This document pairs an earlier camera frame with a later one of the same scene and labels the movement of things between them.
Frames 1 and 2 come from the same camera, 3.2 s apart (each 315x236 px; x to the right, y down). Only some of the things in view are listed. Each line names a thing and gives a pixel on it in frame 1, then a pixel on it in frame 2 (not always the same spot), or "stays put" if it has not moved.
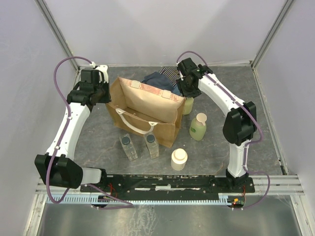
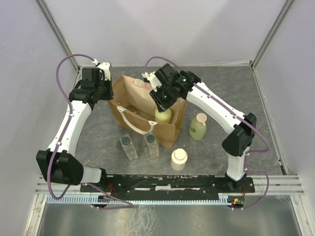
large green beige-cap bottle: [198, 127] stays put
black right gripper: [195, 93] to [162, 105]
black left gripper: [107, 99] stays put
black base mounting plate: [169, 184] stays put
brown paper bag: [141, 109] stays put
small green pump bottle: [188, 105] to [163, 117]
